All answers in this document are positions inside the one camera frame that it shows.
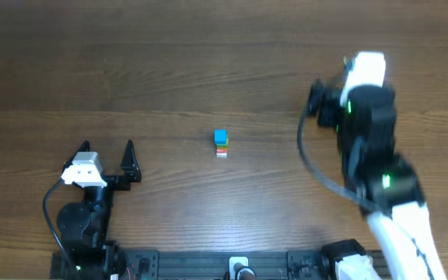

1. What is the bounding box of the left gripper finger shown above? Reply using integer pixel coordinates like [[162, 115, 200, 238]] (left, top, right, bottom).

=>
[[120, 138, 142, 177], [63, 139, 92, 170]]

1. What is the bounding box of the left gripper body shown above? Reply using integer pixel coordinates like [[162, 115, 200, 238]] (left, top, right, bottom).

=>
[[103, 173, 143, 191]]

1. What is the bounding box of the blue cube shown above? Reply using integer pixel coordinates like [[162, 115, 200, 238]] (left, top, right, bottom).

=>
[[214, 129, 229, 146]]

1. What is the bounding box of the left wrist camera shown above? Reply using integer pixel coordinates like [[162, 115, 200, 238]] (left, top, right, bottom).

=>
[[60, 151, 109, 189]]

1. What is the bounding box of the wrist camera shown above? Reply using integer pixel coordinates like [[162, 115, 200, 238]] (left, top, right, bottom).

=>
[[60, 151, 109, 189], [340, 51, 388, 93]]

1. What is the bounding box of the mounting rail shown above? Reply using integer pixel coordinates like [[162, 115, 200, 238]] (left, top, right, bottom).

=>
[[51, 248, 396, 280]]

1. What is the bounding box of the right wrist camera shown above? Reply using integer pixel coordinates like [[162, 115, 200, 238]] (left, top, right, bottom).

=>
[[340, 51, 388, 93]]

